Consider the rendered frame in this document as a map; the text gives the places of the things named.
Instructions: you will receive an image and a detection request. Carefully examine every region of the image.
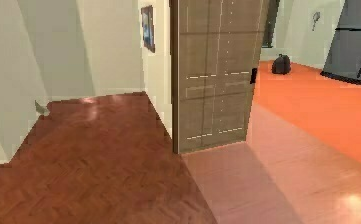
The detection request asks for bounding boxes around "brown wooden room door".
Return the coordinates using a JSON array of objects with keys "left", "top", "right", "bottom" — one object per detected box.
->
[{"left": 169, "top": 0, "right": 271, "bottom": 155}]

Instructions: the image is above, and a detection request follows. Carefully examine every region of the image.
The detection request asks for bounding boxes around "black rounded bag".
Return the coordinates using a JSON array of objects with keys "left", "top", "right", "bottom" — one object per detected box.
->
[{"left": 271, "top": 53, "right": 292, "bottom": 75}]

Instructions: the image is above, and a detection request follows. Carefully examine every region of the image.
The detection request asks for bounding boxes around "dark window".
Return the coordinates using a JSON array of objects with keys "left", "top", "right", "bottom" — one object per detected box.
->
[{"left": 261, "top": 0, "right": 281, "bottom": 49}]

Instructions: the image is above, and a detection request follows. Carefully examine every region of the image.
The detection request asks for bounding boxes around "dark grey fridge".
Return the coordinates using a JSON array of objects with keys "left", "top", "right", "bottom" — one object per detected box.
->
[{"left": 319, "top": 0, "right": 361, "bottom": 86}]

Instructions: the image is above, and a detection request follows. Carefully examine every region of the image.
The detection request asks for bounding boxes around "black door handle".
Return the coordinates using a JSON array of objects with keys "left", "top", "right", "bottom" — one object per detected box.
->
[{"left": 249, "top": 67, "right": 258, "bottom": 85}]

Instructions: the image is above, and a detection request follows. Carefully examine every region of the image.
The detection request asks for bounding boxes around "dark framed wall picture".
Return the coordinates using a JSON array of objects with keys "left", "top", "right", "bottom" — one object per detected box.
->
[{"left": 140, "top": 4, "right": 156, "bottom": 54}]

